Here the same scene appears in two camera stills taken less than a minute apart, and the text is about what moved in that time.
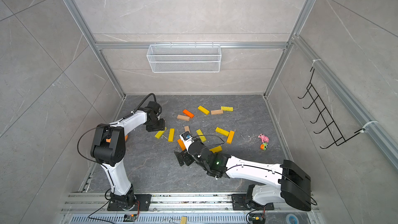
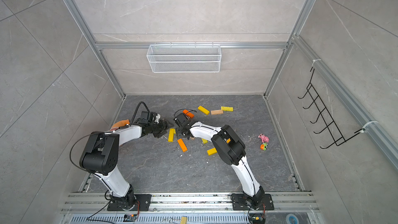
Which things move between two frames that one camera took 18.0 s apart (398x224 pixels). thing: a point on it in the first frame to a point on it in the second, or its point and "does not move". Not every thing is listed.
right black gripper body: [203, 165] to [181, 131]
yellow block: [171, 135] does not move
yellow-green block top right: [227, 109] does not move
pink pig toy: [264, 139] does not move
